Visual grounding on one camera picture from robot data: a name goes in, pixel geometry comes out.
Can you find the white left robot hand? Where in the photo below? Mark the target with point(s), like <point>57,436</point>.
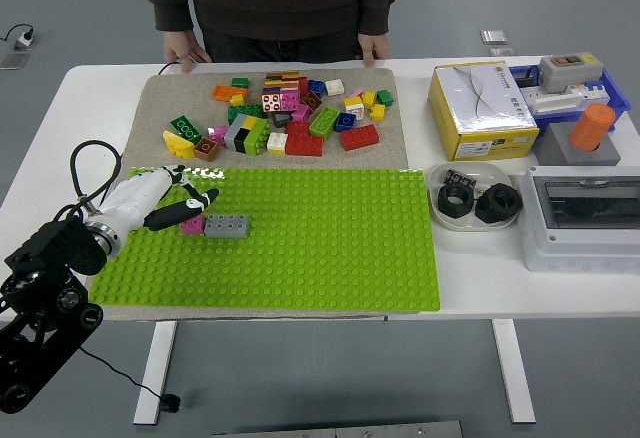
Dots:
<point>135,195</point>

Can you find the person's right hand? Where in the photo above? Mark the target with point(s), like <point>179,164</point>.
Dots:
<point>181,47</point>

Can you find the person's left hand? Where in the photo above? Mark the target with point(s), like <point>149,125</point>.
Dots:
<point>372,47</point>

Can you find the pink square brick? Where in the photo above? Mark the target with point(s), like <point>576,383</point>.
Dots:
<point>192,226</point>

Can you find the person's left forearm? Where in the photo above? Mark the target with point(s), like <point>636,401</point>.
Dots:
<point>375,13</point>

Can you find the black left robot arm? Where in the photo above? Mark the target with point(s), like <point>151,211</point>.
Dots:
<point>50,258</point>

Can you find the person's right forearm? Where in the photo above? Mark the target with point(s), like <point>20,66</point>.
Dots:
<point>172,8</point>

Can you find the green studded baseplate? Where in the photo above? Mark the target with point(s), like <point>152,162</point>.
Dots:
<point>320,248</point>

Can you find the thin pink plate brick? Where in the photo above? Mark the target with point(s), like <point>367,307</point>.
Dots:
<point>356,93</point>

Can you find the small green brick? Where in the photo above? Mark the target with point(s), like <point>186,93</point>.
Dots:
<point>240,82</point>
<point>385,97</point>

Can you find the yellow square brick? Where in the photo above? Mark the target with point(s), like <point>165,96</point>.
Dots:
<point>368,99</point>

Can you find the white square brick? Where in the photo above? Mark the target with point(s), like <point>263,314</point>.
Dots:
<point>334,87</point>

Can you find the grey-brown mat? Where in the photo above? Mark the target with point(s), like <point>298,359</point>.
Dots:
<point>160,103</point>

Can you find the white brick with yellow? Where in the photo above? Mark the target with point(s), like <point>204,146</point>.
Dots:
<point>276,142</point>
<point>354,107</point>

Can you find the small yellow brick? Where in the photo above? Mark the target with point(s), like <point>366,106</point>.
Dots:
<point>377,112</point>
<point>237,99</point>

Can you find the orange long brick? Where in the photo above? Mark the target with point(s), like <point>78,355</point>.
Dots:
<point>229,92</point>

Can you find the yellow curved brick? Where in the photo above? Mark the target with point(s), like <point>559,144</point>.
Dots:
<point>178,144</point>

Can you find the small blue brick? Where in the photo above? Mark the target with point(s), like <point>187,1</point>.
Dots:
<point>316,86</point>

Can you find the blue brick with circle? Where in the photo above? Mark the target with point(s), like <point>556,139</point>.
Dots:
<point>344,121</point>

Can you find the tall red brick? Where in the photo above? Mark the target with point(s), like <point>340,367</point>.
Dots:
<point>303,85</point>

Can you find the dark brown brick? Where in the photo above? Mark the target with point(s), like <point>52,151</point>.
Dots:
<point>312,100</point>

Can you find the dark green brick with circles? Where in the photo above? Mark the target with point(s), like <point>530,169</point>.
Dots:
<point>186,128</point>

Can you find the brown square brick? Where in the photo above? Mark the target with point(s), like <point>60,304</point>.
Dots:
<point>206,149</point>

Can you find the lime long brick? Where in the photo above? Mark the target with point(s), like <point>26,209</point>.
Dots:
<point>324,121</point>

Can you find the dark green studded brick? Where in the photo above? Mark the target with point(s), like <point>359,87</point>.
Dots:
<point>245,111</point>

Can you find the red long brick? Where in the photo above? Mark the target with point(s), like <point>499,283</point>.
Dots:
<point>359,137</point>

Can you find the light pink brick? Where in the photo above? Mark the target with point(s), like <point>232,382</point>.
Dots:
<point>218,134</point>

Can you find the striped multicolour brick stack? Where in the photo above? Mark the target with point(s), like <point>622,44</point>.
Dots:
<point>282,78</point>

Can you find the grey long brick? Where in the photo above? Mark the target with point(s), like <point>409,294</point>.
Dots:
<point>226,226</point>

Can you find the magenta square brick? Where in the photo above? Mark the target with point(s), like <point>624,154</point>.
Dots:
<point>301,112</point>

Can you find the shiny pink white block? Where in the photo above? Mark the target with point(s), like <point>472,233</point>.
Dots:
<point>280,99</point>

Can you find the grey black lime stack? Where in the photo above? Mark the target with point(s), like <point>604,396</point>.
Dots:
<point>246,133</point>

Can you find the dark grey brick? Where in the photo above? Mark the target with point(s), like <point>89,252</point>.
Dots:
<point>281,118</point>

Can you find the large red stepped brick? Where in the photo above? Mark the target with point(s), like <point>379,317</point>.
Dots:
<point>302,142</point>

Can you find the yellow and white carton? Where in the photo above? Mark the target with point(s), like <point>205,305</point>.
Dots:
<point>480,108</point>

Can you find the small silver floor plate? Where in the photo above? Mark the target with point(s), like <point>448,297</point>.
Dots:
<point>501,51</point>

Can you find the small black part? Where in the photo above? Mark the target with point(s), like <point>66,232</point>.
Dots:
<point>525,78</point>

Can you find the purple black component strip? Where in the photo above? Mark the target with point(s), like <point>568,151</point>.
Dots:
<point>460,177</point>

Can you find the grey floor hatch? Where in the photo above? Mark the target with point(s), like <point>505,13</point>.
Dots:
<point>13,60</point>

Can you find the large black hex nut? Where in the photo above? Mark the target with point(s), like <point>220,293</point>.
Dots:
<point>487,207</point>
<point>446,202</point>

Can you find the white table leg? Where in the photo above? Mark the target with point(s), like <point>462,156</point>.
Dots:
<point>155,373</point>
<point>512,373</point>

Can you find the white circuit breaker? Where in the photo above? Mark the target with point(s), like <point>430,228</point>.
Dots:
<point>552,100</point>

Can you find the white shallow dish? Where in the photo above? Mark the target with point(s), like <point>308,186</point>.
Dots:
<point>457,224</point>

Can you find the grey square block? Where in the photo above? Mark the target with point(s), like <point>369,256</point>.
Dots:
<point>555,150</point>

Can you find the orange cylinder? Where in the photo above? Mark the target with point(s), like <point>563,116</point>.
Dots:
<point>592,127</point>

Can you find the blue plastic bin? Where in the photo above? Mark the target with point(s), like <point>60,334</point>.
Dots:
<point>617,95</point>

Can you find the grey push-button switch box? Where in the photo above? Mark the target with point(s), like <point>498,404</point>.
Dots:
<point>570,73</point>

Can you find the white electrical enclosure box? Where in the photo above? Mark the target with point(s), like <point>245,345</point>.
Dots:
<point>585,248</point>

